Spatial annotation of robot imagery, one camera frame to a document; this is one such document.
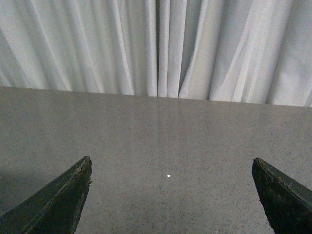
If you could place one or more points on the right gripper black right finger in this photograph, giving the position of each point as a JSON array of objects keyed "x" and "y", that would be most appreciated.
[{"x": 286, "y": 202}]

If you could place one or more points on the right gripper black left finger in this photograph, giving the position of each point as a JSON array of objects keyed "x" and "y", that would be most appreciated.
[{"x": 54, "y": 209}]

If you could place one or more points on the white pleated curtain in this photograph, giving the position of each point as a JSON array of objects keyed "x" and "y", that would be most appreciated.
[{"x": 254, "y": 51}]

